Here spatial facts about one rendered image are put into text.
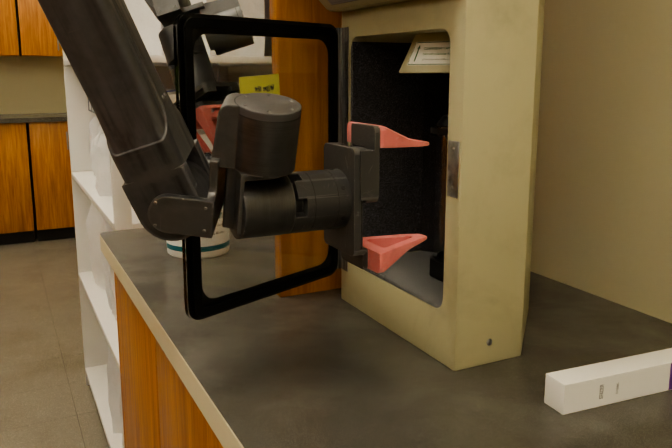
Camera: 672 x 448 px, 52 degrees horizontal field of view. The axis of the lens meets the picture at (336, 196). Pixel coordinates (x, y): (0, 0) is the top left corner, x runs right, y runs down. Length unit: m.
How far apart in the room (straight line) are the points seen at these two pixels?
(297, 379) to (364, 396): 0.09
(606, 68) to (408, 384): 0.66
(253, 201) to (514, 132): 0.41
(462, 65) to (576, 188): 0.53
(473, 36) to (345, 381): 0.45
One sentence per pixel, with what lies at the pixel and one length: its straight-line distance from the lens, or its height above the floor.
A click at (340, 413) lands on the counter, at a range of 0.80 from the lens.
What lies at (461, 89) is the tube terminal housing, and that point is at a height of 1.30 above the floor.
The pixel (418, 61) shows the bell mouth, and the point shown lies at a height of 1.33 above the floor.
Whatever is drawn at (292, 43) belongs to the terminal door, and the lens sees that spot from 1.01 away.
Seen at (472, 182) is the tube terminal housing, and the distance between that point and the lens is 0.85.
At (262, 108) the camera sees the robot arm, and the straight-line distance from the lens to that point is 0.57.
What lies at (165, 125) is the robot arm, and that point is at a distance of 0.58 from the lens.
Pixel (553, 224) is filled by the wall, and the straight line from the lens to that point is 1.36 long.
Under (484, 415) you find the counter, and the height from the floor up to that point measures 0.94.
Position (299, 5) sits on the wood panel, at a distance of 1.13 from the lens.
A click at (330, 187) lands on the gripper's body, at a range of 0.62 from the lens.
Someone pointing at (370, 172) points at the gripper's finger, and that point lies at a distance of 0.63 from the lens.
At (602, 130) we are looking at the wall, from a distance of 1.26.
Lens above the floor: 1.32
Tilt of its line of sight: 10 degrees down
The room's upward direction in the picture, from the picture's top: straight up
